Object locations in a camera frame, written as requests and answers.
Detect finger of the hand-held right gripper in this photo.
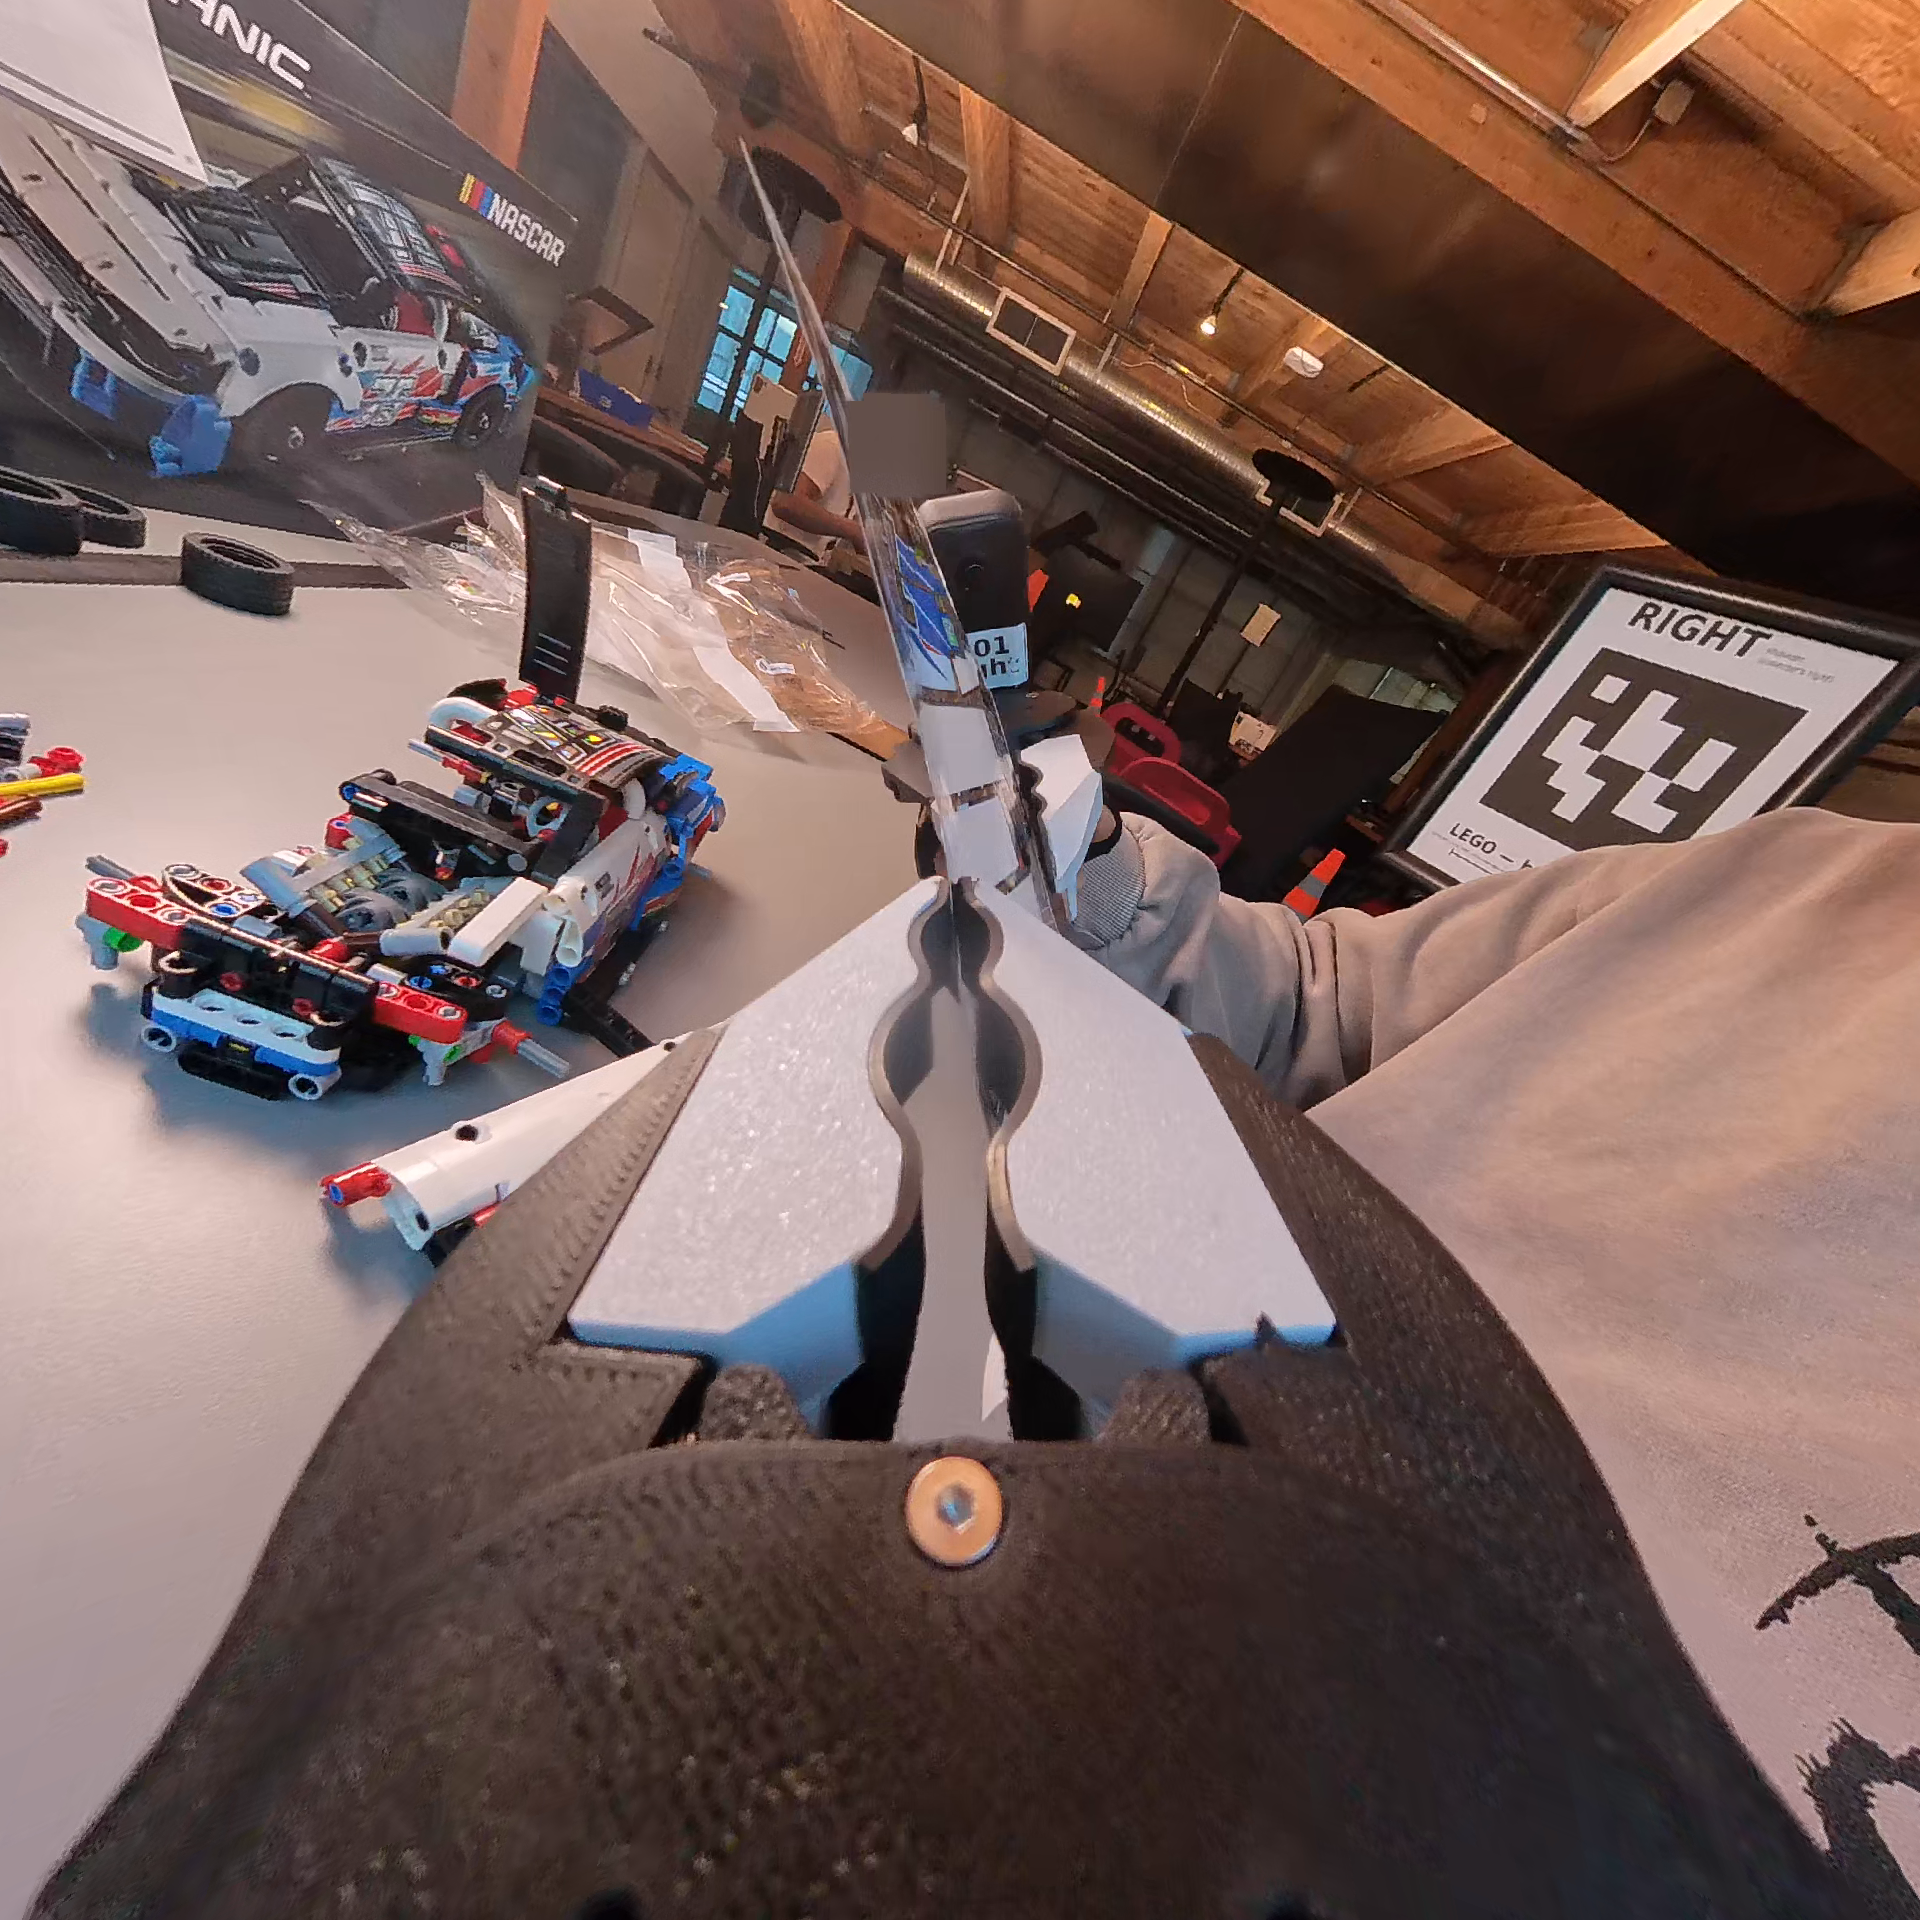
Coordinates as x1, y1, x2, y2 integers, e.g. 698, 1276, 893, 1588
1020, 733, 1121, 904

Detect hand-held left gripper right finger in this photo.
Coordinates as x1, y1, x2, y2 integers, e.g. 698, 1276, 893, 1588
958, 880, 1341, 1432

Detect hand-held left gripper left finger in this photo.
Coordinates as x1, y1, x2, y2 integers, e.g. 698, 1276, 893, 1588
568, 876, 963, 1432

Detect holographic sticker sheet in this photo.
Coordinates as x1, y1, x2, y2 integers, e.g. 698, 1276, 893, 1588
736, 140, 1074, 931

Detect person's right forearm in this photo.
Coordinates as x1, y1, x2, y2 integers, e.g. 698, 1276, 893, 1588
1072, 811, 1516, 1113

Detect red white lego panel assembly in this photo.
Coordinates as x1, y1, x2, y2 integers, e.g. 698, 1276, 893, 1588
319, 1033, 707, 1256

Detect lego race car model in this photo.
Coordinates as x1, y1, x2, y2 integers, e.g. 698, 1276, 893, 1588
83, 484, 733, 1104

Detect lego set box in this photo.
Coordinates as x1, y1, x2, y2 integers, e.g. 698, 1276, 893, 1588
0, 0, 580, 527

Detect pile of small lego pieces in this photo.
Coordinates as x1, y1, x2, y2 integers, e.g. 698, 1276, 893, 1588
0, 711, 90, 861

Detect lego instruction booklet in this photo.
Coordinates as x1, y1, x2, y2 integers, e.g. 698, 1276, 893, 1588
0, 0, 206, 181

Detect red chair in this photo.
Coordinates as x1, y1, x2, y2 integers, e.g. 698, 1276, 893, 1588
1115, 705, 1245, 864

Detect clear plastic bags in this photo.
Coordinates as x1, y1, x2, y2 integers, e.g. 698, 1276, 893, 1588
323, 477, 903, 745

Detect black framed marker sign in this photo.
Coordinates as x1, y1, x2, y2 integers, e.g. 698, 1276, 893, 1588
1381, 567, 1920, 886

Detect metal ventilation duct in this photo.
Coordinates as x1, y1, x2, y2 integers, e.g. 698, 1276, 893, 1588
899, 254, 1501, 588

